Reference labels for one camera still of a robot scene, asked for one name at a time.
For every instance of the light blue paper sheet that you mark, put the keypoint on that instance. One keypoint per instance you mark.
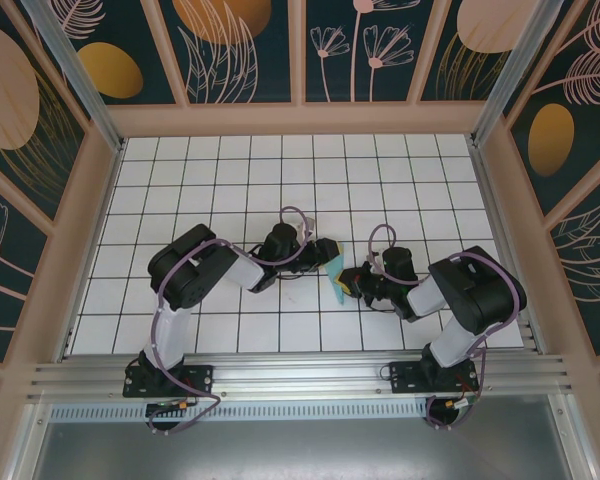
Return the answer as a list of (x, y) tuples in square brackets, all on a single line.
[(335, 270)]

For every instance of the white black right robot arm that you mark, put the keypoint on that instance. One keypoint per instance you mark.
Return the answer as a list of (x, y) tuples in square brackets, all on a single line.
[(450, 345)]

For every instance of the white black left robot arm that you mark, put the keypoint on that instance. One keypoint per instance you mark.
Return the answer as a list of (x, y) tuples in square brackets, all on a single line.
[(172, 330)]

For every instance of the grey metal sheet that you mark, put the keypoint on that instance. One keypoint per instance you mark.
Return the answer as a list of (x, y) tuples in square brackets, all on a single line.
[(300, 450)]

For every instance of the small black circuit board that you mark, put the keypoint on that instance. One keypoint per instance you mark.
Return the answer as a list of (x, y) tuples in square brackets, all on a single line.
[(165, 409), (460, 403)]

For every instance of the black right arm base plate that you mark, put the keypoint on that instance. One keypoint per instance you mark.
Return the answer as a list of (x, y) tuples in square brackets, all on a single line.
[(405, 377)]

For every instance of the long aluminium base rail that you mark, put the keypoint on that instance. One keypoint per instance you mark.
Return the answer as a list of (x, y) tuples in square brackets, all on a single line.
[(300, 372)]

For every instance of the aluminium table side rail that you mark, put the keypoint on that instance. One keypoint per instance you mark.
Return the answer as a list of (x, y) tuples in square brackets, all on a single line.
[(503, 250), (93, 250)]

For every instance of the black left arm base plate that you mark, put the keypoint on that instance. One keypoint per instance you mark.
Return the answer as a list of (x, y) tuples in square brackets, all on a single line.
[(200, 380)]

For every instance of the aluminium corner post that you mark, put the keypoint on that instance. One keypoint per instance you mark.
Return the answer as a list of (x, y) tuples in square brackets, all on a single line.
[(506, 75), (83, 85)]

